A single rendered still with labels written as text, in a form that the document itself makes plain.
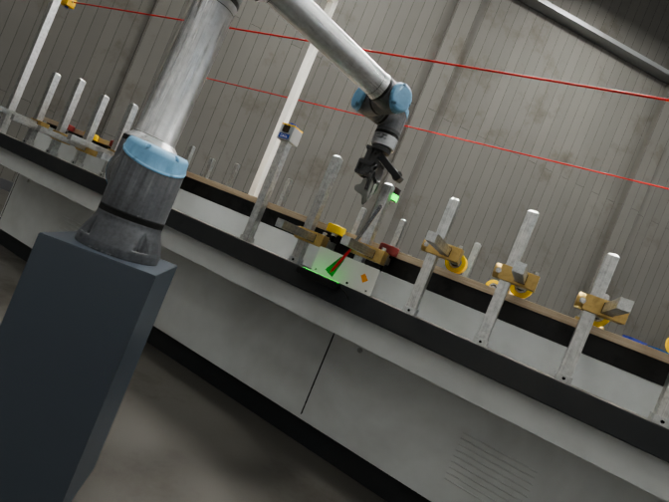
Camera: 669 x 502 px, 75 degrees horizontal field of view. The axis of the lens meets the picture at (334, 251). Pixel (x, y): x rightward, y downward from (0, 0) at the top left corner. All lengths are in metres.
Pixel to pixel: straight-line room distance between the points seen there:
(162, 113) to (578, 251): 6.71
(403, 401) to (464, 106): 5.32
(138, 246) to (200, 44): 0.57
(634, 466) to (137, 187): 1.48
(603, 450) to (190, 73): 1.55
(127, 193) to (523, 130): 6.32
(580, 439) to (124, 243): 1.33
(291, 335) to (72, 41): 5.30
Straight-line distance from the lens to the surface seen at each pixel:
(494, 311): 1.50
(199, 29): 1.35
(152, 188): 1.09
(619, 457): 1.56
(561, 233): 7.24
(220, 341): 2.17
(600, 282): 1.52
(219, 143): 5.94
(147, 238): 1.11
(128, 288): 1.05
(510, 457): 1.76
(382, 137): 1.61
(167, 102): 1.30
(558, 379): 1.50
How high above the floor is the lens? 0.79
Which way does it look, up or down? level
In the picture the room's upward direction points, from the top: 22 degrees clockwise
